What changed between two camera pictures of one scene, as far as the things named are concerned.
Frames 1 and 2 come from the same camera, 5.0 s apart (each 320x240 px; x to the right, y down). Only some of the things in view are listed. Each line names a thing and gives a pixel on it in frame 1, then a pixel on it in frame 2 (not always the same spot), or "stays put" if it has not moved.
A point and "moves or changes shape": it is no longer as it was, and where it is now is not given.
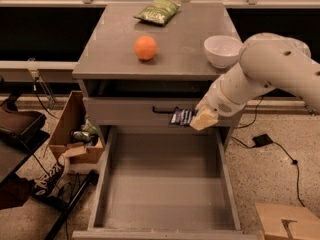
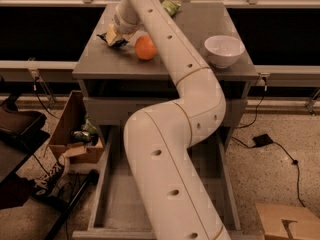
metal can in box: (80, 136) stays put
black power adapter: (262, 140) stays put
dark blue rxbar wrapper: (181, 116) moves or changes shape
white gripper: (220, 103) -> (122, 25)
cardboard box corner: (287, 222) stays put
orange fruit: (145, 47) stays put
